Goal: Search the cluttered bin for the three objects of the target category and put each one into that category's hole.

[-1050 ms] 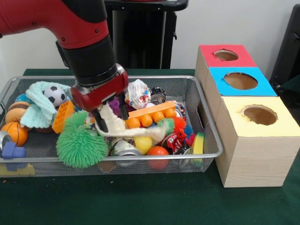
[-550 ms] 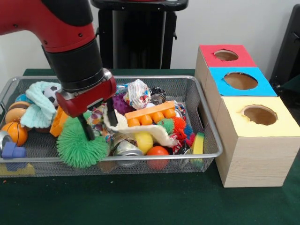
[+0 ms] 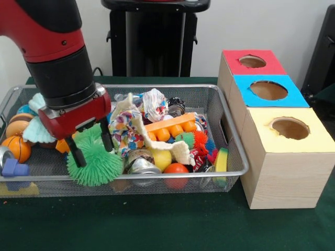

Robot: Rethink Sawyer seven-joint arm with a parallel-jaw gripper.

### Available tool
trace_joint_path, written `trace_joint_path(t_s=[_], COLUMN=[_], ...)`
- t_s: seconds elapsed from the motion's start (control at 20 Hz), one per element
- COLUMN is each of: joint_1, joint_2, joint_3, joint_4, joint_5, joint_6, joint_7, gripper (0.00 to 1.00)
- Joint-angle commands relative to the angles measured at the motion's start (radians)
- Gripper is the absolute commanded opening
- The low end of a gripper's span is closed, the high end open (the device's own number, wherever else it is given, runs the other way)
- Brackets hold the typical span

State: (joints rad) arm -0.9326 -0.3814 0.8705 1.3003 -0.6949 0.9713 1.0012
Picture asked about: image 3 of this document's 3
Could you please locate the orange plastic tray block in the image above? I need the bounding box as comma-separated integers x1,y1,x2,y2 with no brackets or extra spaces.
144,112,198,142

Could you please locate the wire mesh bin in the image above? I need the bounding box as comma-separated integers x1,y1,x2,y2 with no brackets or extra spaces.
0,84,251,197

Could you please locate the blue building block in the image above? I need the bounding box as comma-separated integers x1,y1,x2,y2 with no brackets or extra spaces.
2,158,30,178

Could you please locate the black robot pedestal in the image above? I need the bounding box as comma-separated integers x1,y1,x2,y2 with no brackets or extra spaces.
101,0,213,77

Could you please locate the wooden box with three holes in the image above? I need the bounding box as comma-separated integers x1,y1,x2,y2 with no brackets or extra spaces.
217,50,335,210

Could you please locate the toy burger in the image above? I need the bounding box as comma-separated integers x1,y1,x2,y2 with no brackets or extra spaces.
5,113,35,139

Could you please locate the small orange basketball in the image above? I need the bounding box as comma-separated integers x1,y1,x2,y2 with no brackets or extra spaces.
2,136,32,164

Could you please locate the red-orange ball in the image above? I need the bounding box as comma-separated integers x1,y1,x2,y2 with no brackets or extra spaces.
164,163,190,189

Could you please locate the green cloth table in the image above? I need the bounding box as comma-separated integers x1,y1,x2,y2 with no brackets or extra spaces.
0,76,335,251

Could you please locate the black floor stand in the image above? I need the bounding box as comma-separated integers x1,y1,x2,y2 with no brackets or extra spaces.
303,4,335,105

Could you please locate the large green spiky ball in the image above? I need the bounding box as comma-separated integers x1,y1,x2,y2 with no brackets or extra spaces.
67,125,124,187

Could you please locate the cream waffle cloth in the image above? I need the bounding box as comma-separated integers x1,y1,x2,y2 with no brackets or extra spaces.
111,93,197,167

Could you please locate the colourful polka-dot cloth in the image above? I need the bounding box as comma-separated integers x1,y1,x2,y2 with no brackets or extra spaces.
108,107,146,157

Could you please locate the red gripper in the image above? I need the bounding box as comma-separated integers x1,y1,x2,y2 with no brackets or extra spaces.
38,89,114,168

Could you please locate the mint green cloth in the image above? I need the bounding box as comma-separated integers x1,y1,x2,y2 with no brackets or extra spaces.
22,93,55,145

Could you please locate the yellow-green disc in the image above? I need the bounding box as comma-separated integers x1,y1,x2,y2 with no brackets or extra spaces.
212,146,229,187

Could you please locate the yellow ball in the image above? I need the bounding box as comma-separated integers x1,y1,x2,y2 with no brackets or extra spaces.
149,148,173,173

